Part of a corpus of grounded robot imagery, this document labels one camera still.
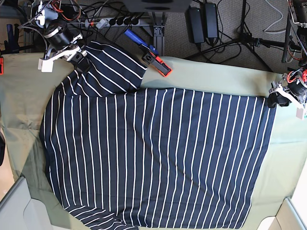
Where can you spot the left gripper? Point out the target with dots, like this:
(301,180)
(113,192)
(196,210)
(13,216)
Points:
(292,88)

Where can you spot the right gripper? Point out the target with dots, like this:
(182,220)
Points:
(82,64)

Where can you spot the navy white striped T-shirt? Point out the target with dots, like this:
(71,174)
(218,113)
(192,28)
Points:
(119,156)

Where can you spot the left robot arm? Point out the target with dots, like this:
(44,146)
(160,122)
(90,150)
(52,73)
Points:
(297,16)

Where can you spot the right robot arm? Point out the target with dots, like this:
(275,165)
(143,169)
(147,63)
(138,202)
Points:
(51,24)

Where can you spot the grey power strip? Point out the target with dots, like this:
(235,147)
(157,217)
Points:
(101,23)

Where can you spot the black tripod stand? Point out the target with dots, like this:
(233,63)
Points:
(245,38)

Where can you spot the blue orange black clamp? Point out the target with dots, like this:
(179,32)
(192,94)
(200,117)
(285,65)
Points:
(150,54)

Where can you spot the blue clamp at left edge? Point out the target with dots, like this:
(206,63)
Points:
(11,45)

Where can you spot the dark monitor base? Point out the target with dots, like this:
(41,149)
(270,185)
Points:
(157,5)

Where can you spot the black power adapter right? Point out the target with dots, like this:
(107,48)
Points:
(210,23)

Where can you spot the black power adapter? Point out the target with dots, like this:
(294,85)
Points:
(193,18)
(210,23)

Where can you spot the black power adapter left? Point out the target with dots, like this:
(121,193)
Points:
(193,18)

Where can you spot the grey bin right corner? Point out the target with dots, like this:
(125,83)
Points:
(287,218)

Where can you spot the grey bin corner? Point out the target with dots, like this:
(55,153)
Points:
(287,218)
(18,211)

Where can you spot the grey bin left corner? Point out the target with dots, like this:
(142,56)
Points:
(18,211)

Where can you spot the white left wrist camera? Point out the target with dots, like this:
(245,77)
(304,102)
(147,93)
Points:
(301,113)

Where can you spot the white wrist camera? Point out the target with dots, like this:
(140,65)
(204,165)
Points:
(301,113)
(46,65)

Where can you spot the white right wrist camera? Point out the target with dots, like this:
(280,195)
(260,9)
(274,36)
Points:
(46,65)

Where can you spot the aluminium table frame rail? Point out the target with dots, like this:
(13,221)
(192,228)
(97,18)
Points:
(155,28)

